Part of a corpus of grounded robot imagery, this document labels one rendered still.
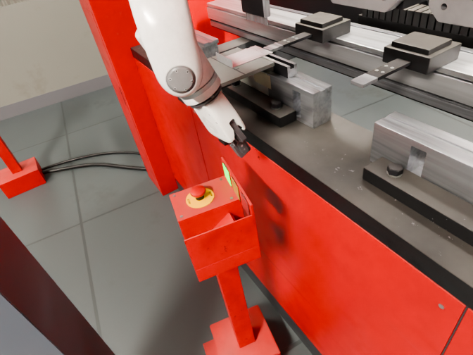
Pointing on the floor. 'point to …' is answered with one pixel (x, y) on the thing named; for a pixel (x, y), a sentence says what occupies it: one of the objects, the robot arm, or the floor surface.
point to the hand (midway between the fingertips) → (240, 146)
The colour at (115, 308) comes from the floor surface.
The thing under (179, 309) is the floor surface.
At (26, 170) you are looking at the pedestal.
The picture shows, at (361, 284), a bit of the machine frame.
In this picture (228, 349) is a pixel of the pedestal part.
